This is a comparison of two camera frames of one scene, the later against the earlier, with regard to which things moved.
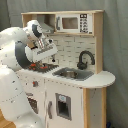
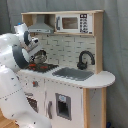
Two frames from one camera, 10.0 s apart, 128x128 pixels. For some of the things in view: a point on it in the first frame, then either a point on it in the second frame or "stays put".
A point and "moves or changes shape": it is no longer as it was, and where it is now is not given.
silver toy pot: x=69 y=74 moves or changes shape
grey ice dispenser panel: x=63 y=106 stays put
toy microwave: x=78 y=23 stays put
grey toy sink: x=82 y=75 stays put
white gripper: x=46 y=49 to x=33 y=42
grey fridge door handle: x=50 y=109 stays put
